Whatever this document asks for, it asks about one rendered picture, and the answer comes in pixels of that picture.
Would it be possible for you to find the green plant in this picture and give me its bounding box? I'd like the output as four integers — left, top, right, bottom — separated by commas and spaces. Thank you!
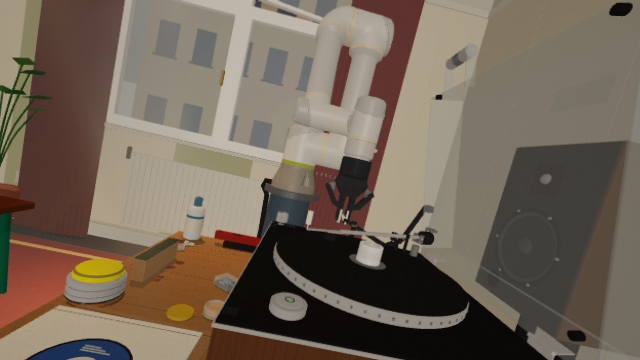
0, 56, 53, 169

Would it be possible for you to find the white speed knob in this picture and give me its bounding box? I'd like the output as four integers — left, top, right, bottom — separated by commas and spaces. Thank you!
268, 291, 309, 322

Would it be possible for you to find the grey disc stack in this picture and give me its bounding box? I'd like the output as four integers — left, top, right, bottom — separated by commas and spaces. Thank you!
63, 269, 129, 305

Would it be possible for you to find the black cover stay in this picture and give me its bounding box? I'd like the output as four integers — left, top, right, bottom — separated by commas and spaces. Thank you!
399, 203, 435, 241

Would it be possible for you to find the red flat box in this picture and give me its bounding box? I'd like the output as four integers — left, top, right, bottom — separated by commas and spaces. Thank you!
214, 229, 263, 247

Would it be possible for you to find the clear dust cover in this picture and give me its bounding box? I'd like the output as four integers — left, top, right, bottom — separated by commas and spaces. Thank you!
423, 0, 640, 360

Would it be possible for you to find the dark red curtain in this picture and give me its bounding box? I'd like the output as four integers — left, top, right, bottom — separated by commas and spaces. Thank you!
12, 0, 126, 239
304, 0, 426, 237

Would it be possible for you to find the black cue lever white tip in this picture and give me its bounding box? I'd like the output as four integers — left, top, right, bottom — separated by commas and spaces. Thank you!
340, 210, 374, 237

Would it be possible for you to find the grey cylinder cover handle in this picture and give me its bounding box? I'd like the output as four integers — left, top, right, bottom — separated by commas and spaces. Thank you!
444, 43, 480, 71

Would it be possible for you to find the silver tonearm with black counterweight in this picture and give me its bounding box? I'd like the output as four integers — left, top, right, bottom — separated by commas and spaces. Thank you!
304, 209, 438, 259

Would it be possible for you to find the wooden block with green top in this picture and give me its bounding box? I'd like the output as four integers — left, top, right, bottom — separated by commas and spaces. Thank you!
125, 236, 181, 288

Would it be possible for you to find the white framed window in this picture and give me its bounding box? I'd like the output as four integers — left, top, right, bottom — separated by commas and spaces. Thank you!
105, 0, 351, 164

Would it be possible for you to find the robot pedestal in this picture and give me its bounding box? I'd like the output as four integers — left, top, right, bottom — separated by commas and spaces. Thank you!
259, 180, 320, 239

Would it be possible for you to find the white radiator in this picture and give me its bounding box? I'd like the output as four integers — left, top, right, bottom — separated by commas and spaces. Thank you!
121, 151, 269, 239

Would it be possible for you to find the small yellow disc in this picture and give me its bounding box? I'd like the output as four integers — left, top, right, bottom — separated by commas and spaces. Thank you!
165, 303, 196, 322

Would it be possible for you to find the brown topped green stand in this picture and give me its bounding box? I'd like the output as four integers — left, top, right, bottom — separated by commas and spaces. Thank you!
0, 194, 36, 295

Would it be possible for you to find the large yellow round pad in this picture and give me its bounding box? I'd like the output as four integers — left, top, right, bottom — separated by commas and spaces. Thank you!
70, 258, 126, 285

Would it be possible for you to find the white bottle with blue cap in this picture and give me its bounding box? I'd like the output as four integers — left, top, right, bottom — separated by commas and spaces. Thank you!
182, 195, 207, 242

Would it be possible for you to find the white cover hinge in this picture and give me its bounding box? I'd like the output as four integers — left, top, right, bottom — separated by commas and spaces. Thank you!
522, 327, 576, 360

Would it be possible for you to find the white record sleeve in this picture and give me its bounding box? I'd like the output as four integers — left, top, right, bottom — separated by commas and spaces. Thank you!
0, 305, 204, 360

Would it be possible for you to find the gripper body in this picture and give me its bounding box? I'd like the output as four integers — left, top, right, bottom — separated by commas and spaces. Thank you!
335, 155, 374, 199

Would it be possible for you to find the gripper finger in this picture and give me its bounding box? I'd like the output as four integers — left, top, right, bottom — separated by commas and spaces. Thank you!
346, 188, 376, 225
325, 181, 349, 224

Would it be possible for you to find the black wooden record player body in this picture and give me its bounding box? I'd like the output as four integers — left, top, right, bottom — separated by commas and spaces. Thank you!
206, 219, 576, 360

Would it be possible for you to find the peach round disc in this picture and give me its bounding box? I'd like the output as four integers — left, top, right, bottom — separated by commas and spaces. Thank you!
202, 298, 227, 321

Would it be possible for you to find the small clear case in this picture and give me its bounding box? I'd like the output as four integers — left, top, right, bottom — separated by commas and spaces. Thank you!
213, 272, 239, 293

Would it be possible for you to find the black platter with white rim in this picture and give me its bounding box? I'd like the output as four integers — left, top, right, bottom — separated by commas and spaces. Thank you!
272, 231, 471, 331

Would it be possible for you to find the grey speaker with wooden side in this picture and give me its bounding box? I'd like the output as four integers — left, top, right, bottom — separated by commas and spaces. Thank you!
474, 140, 640, 347

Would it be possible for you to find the white round adapter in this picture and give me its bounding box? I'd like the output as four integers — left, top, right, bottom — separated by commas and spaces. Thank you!
355, 241, 385, 267

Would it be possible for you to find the blue record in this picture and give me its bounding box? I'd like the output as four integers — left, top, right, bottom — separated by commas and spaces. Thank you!
24, 338, 134, 360

